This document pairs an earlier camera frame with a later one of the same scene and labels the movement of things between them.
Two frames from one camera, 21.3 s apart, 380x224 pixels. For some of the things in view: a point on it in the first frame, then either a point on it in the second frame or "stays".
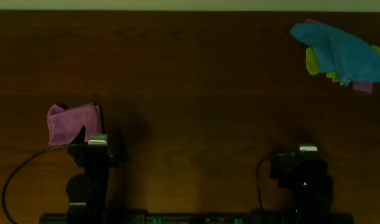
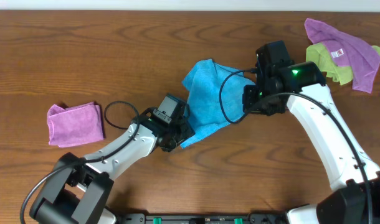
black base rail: [199, 218] stays
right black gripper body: [286, 179] → [251, 96]
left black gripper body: [91, 150] → [184, 132]
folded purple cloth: [63, 125] stays
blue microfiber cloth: [343, 54] → [215, 98]
